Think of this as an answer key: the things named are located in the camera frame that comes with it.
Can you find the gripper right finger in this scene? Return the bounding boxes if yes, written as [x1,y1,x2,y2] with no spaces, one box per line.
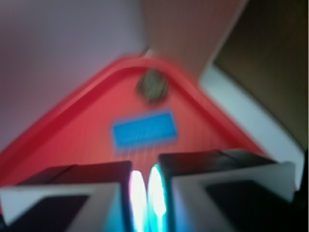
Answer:
[148,149,309,232]

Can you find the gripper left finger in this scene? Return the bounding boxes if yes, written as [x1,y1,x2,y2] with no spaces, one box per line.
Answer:
[0,160,147,232]

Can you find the blue rectangular block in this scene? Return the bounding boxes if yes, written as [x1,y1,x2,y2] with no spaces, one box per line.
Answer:
[111,110,178,150]

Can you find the brown rock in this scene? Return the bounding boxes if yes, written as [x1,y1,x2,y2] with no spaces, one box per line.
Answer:
[135,69,169,104]

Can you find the red plastic tray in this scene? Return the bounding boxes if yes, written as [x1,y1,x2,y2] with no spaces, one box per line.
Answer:
[0,57,266,186]

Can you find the brown cardboard panel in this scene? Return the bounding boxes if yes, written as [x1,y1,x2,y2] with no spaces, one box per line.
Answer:
[215,0,309,150]

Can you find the wooden board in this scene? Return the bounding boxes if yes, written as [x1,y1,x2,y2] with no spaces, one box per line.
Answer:
[141,0,248,79]

